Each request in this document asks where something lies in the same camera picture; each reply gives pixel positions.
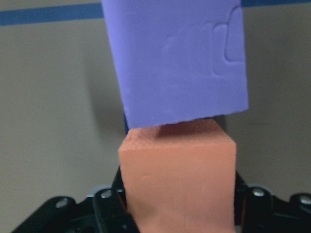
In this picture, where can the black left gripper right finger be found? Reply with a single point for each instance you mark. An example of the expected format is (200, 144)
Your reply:
(254, 208)

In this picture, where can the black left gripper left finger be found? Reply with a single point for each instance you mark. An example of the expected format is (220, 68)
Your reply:
(110, 208)

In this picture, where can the orange foam cube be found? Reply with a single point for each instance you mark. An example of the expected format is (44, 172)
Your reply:
(180, 178)

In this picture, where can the purple foam cube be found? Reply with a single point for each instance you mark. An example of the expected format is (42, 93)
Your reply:
(177, 60)

